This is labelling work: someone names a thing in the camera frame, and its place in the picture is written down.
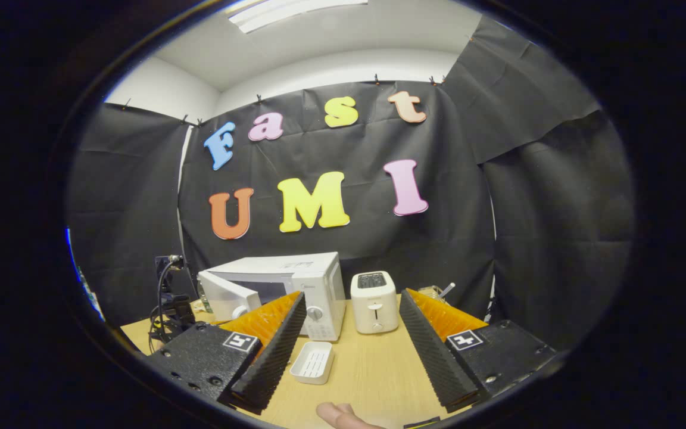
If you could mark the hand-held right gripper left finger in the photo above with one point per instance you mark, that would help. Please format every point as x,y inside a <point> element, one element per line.
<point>274,357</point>

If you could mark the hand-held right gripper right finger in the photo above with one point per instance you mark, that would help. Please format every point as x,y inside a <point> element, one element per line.
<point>432,357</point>

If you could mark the white microwave oven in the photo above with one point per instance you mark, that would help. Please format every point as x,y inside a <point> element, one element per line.
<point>319,280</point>

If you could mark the small white rectangular tray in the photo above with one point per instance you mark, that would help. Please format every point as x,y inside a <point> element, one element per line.
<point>312,363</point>

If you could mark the small clear glass container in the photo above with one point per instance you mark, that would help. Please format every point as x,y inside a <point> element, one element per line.
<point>432,292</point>

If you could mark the white toaster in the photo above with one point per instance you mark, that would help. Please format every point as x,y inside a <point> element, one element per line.
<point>373,310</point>

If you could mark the large ceiling light panel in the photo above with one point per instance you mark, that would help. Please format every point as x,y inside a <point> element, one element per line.
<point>295,13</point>

